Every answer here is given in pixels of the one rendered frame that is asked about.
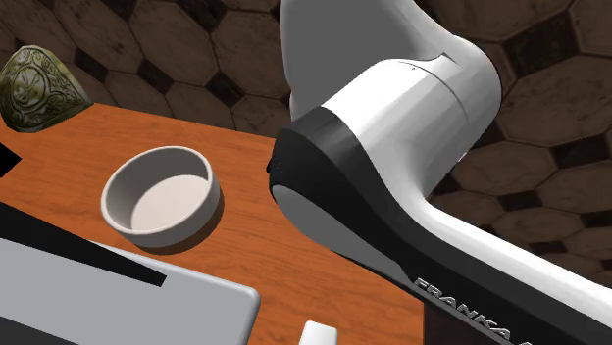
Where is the white round bowl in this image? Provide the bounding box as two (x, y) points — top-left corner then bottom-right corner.
(100, 145), (222, 249)

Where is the small white block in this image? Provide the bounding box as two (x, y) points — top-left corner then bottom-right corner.
(297, 320), (338, 345)

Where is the green ornate carved object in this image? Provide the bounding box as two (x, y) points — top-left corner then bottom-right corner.
(0, 44), (94, 134)

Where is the grey flat tablet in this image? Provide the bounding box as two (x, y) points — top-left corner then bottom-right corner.
(0, 237), (262, 345)

